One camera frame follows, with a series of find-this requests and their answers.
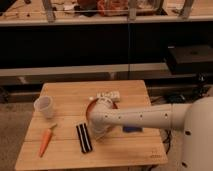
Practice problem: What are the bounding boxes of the blue sponge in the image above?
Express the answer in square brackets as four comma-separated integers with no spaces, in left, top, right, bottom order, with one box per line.
[123,126,143,133]

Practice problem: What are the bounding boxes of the white tube package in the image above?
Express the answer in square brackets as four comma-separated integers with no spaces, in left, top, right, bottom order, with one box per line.
[96,91,120,102]

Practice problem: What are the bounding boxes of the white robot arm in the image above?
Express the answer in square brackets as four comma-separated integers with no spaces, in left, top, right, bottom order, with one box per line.
[87,97,213,171]

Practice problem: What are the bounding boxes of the black floor cables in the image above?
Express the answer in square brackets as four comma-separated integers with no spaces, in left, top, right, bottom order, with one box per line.
[159,129,173,155]

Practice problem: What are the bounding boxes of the black box on shelf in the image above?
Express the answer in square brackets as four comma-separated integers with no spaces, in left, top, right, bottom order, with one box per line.
[165,45,213,74]

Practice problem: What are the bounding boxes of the orange toy carrot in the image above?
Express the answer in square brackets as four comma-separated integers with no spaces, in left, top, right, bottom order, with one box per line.
[39,124,56,157]

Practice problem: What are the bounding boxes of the orange bowl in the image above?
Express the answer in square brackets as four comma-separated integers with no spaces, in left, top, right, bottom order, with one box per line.
[86,99,118,121]

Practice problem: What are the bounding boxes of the clear plastic cup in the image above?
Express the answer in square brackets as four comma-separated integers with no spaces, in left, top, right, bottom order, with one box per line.
[34,96,54,119]

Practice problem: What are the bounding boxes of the black striped eraser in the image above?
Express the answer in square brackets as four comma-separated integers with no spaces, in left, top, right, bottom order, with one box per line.
[76,123,93,154]

